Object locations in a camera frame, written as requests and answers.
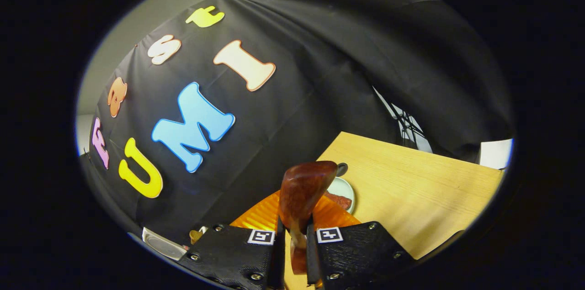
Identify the red meat piece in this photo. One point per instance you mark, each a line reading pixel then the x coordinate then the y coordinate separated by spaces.
pixel 340 201

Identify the brown wooden spoon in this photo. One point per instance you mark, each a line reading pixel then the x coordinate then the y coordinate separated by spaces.
pixel 304 189

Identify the white rice cooker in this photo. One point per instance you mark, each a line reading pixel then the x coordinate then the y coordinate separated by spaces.
pixel 162 244

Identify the black backdrop cloth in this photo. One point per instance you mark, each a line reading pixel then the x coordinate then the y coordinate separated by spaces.
pixel 320 75

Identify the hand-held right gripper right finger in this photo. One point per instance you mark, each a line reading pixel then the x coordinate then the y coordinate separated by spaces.
pixel 312 253

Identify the pale green plate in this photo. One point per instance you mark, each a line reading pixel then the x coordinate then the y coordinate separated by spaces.
pixel 345 187

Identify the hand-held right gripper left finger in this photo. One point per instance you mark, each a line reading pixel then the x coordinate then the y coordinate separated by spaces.
pixel 278 258

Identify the brown toast slice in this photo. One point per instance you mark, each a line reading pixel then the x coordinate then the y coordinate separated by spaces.
pixel 196 236

